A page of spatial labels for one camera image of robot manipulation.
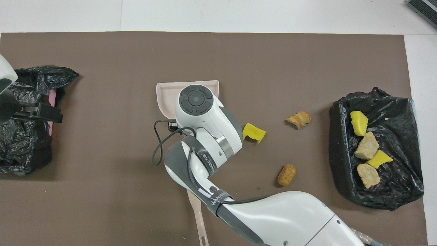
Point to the beige hand brush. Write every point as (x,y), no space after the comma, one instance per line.
(199,222)

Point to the black bag lined bin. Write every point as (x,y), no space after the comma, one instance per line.
(399,136)

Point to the wedge beige rock piece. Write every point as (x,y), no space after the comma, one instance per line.
(367,146)

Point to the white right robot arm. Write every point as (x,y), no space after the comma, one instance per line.
(280,218)

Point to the lumpy beige rock piece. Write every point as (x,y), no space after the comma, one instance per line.
(368,175)

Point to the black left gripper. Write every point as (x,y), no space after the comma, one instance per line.
(8,107)

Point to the brown table mat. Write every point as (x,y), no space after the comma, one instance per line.
(102,54)

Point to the dark ridged panel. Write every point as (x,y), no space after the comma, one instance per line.
(425,10)

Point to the beige plastic dustpan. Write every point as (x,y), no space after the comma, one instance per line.
(167,97)

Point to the orange striped pastry piece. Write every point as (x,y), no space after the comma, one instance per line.
(299,119)

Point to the small yellow sponge piece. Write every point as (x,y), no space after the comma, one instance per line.
(379,159)

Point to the pink plastic bin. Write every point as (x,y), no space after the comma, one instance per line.
(51,99)

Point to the brown bread roll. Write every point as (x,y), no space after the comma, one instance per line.
(286,174)

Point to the yellow notched sponge piece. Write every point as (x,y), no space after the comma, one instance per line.
(254,132)

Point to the black trash bag liner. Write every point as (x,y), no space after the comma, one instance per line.
(20,143)

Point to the chunky yellow sponge piece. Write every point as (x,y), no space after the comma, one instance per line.
(359,123)

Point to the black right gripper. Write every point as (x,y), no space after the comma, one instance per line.
(172,126)

